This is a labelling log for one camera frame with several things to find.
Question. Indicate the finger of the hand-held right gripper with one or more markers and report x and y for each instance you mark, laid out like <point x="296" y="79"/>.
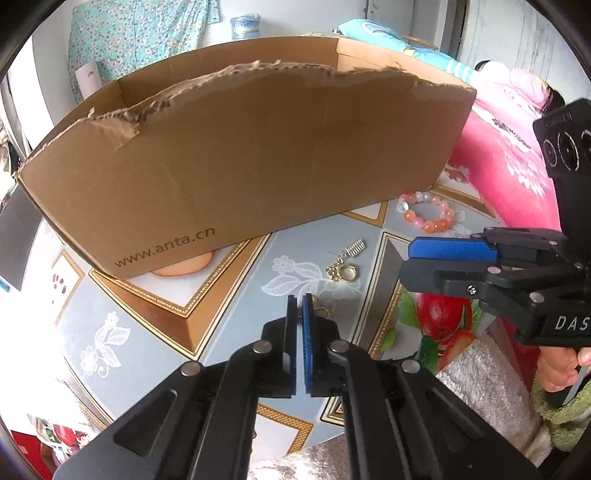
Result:
<point x="438" y="277"/>
<point x="450" y="249"/>

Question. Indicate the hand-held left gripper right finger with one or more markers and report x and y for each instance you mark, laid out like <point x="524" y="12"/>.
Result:
<point x="305" y="341"/>

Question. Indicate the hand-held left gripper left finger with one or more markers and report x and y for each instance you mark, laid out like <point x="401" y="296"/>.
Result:
<point x="291" y="332"/>

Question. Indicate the small gold clasp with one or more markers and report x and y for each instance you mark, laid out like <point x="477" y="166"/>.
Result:
<point x="322" y="310"/>

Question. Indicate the torn brown cardboard box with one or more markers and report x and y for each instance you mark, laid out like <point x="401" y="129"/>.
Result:
<point x="254" y="161"/>

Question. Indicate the person's right hand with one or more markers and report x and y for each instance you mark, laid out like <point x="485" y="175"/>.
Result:
<point x="556" y="369"/>

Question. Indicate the pink printed blanket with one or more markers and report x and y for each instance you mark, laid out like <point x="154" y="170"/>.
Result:
<point x="508" y="152"/>

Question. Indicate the patterned floral tablecloth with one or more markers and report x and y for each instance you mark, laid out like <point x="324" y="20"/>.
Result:
<point x="138" y="332"/>

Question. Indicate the light blue pillow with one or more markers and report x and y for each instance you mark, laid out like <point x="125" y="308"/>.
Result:
<point x="383" y="34"/>

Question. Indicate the red printed bag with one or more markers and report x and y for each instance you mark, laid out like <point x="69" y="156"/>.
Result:
<point x="46" y="441"/>

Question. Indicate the black flat panel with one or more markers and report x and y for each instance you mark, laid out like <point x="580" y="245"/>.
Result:
<point x="18" y="240"/>

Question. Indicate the blue plastic tub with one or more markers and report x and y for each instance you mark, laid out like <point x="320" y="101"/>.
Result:
<point x="245" y="25"/>

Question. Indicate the white paper sheet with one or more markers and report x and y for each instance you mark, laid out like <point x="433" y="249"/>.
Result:
<point x="87" y="76"/>

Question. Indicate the teal floral curtain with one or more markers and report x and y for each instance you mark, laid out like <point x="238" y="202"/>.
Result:
<point x="138" y="37"/>

